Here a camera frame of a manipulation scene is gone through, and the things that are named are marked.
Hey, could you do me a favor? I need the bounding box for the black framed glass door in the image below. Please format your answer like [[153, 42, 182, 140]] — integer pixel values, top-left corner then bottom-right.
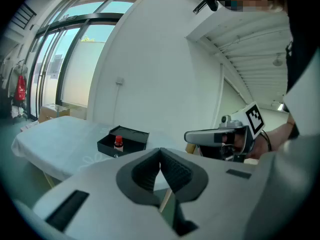
[[26, 11, 126, 121]]

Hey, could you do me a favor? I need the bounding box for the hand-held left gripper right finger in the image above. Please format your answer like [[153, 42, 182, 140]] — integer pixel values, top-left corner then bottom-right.
[[159, 147, 210, 237]]

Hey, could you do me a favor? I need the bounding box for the black wrist band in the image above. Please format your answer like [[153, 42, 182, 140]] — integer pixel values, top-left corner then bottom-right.
[[259, 130, 273, 153]]

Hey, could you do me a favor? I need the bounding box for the large brown cardboard box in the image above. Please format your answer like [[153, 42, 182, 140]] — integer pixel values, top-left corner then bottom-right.
[[37, 103, 71, 124]]

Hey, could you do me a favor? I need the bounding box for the black box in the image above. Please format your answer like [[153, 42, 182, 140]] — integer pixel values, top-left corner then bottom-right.
[[96, 125, 150, 158]]

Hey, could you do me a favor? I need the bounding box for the black clothes rack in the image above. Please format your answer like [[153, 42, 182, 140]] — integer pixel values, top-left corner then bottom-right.
[[9, 58, 29, 125]]

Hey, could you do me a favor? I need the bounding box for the person's right hand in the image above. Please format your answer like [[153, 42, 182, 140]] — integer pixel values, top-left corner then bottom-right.
[[234, 133, 271, 160]]

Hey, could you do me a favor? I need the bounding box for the person's right forearm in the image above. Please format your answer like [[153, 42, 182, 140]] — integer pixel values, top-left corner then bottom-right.
[[261, 120, 296, 157]]

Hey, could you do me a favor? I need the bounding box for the white floral tablecloth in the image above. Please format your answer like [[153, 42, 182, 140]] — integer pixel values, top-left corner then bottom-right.
[[11, 115, 192, 190]]

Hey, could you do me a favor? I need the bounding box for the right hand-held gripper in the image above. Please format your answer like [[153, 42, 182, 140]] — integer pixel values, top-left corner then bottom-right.
[[184, 101, 266, 163]]

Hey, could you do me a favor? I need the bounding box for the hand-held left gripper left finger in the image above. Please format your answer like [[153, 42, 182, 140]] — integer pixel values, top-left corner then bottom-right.
[[115, 147, 161, 208]]

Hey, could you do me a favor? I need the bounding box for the red bag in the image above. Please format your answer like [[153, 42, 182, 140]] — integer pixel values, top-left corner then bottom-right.
[[14, 74, 27, 102]]

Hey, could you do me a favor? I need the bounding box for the round ceiling lamp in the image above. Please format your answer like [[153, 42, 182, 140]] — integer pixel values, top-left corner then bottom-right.
[[272, 55, 284, 68]]

